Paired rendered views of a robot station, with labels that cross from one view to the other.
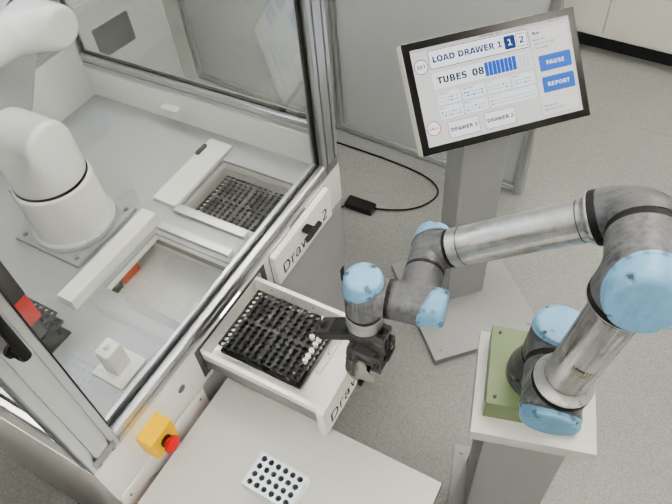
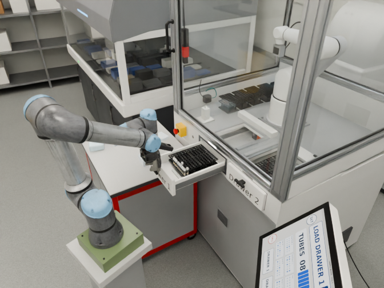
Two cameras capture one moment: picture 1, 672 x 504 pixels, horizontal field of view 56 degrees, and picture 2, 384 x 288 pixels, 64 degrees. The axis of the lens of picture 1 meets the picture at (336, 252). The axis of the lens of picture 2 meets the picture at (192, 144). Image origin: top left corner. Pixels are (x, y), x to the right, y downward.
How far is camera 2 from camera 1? 1.82 m
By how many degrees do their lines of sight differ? 79
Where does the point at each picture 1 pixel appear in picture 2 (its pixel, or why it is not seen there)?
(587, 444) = (72, 244)
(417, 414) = not seen: outside the picture
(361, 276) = (147, 110)
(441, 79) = (301, 236)
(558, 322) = (97, 196)
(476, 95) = (286, 267)
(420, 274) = (135, 125)
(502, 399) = not seen: hidden behind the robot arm
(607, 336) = not seen: hidden behind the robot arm
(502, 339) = (133, 232)
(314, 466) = (147, 169)
